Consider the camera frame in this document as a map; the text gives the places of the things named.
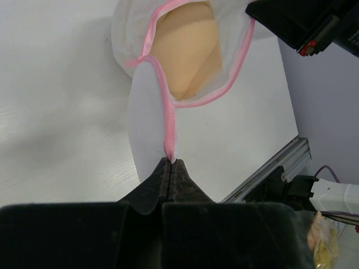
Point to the clear plastic bag with items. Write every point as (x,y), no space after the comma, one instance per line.
(322,239)

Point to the white mesh laundry bag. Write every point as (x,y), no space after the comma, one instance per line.
(151,107)

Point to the beige bra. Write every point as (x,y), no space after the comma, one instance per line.
(186,44)

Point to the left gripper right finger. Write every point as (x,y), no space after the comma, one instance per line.
(199,233)

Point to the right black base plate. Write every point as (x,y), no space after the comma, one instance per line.
(274,188)

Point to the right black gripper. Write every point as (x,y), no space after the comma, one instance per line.
(309,27)

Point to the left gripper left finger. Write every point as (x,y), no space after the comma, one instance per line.
(122,234)

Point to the aluminium frame rail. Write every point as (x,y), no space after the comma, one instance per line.
(292,160)

